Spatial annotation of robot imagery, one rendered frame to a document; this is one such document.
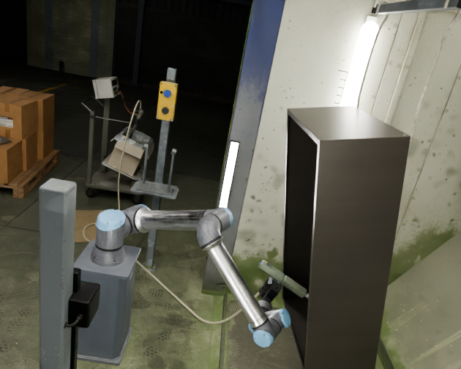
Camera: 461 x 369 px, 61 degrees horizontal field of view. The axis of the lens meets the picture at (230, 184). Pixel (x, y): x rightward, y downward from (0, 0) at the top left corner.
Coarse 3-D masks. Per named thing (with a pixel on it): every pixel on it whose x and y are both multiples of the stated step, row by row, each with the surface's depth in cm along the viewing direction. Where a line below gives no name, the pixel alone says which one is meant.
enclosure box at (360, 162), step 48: (288, 144) 208; (336, 144) 146; (384, 144) 148; (288, 192) 218; (336, 192) 154; (384, 192) 155; (288, 240) 231; (336, 240) 162; (384, 240) 164; (336, 288) 172; (384, 288) 174; (336, 336) 182
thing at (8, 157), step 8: (8, 144) 393; (16, 144) 400; (0, 152) 378; (8, 152) 383; (16, 152) 402; (0, 160) 381; (8, 160) 385; (16, 160) 405; (0, 168) 385; (8, 168) 388; (16, 168) 408; (0, 176) 388; (8, 176) 390
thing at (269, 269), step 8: (264, 264) 219; (272, 272) 218; (280, 272) 221; (272, 280) 223; (280, 280) 219; (288, 280) 219; (288, 288) 221; (296, 288) 219; (304, 288) 221; (304, 296) 220
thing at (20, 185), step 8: (56, 152) 495; (40, 160) 461; (48, 160) 466; (56, 160) 497; (32, 168) 436; (40, 168) 440; (48, 168) 474; (24, 176) 414; (32, 176) 417; (40, 176) 446; (0, 184) 391; (8, 184) 392; (16, 184) 393; (24, 184) 397; (32, 184) 426; (16, 192) 396; (24, 192) 400
